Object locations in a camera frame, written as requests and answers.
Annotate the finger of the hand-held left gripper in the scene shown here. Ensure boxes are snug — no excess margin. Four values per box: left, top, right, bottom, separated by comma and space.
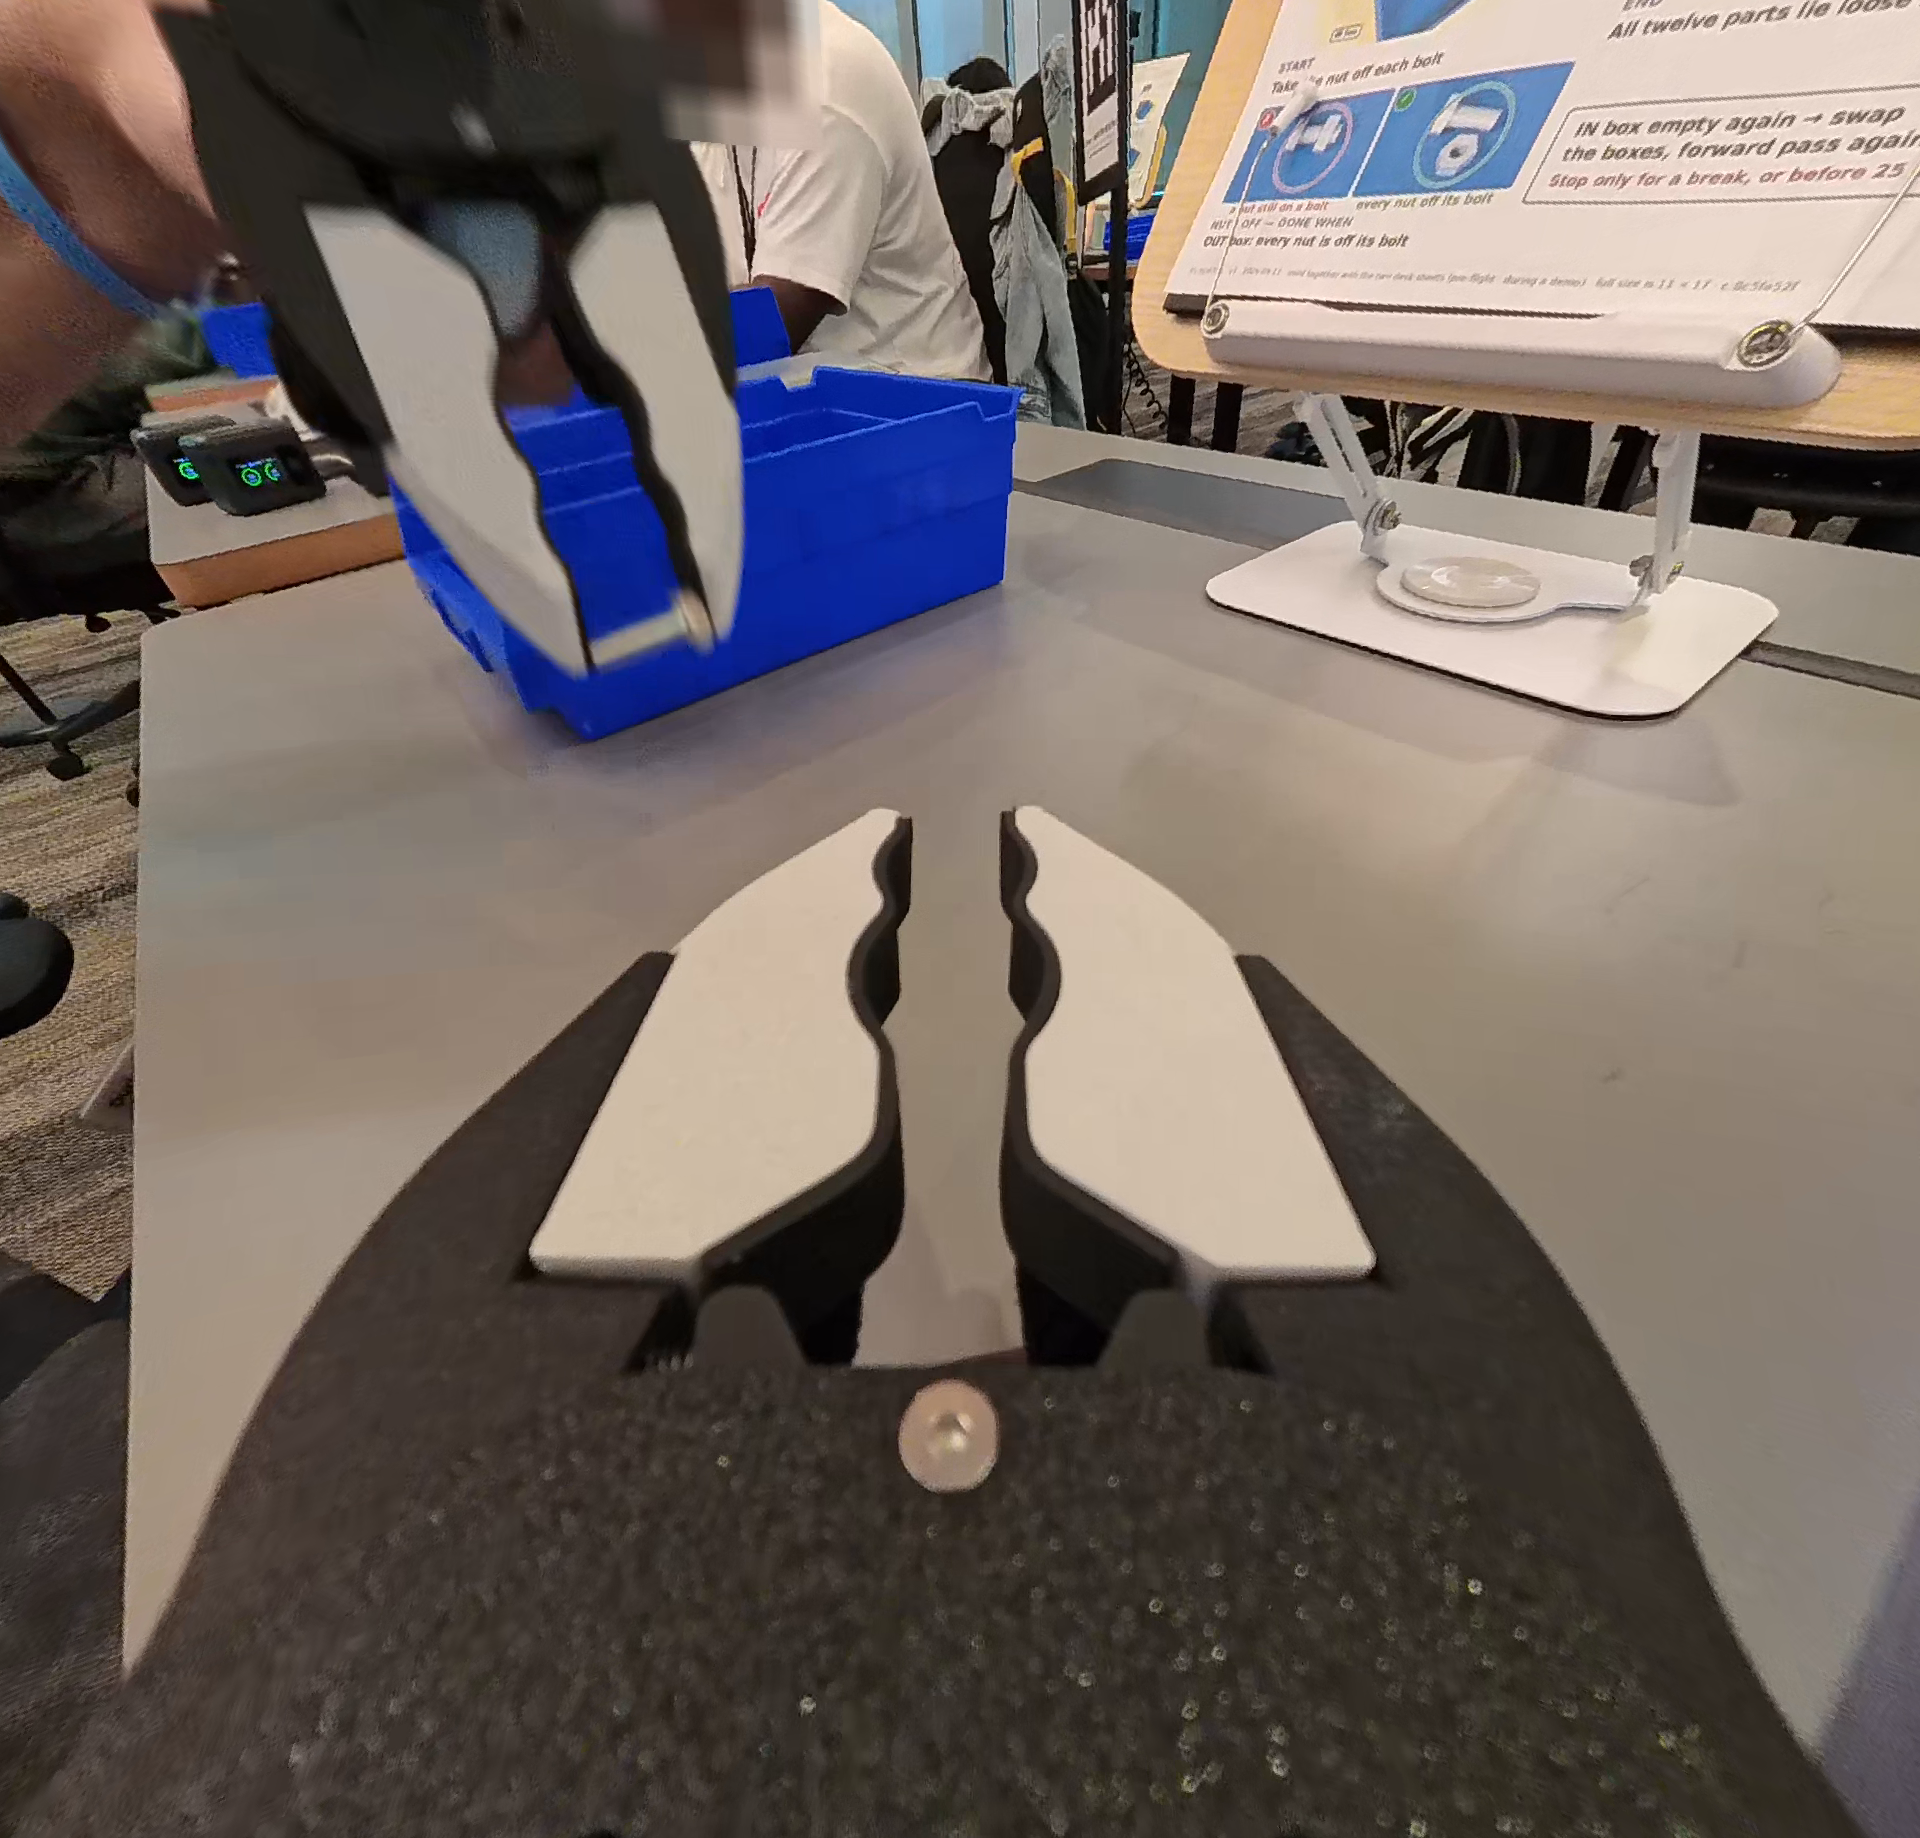
559, 203, 750, 655
305, 206, 599, 677

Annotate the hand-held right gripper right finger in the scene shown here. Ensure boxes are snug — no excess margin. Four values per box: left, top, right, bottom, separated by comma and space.
997, 804, 1381, 1368

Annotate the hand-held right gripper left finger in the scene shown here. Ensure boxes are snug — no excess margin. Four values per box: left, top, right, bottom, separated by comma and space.
528, 810, 916, 1368

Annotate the long thin silver bolt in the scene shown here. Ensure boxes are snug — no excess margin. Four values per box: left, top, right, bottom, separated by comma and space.
589, 593, 721, 671

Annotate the person's left forearm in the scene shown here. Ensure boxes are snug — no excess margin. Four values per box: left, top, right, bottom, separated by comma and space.
0, 0, 242, 447

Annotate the wood-edged grey desk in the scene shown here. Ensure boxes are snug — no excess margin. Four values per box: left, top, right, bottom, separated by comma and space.
142, 383, 407, 610

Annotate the blue wristband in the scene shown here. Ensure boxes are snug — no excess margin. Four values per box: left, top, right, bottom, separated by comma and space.
0, 158, 167, 327

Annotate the blue denim jacket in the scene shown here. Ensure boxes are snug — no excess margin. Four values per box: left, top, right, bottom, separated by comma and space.
922, 61, 1089, 430

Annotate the black framed marker sign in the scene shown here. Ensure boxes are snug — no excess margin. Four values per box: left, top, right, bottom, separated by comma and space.
1068, 0, 1133, 213

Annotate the white document stand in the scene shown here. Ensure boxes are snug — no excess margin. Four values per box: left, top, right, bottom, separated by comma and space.
1131, 0, 1920, 720

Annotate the instruction sheet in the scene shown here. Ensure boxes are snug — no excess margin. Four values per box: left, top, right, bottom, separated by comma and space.
1162, 0, 1920, 333

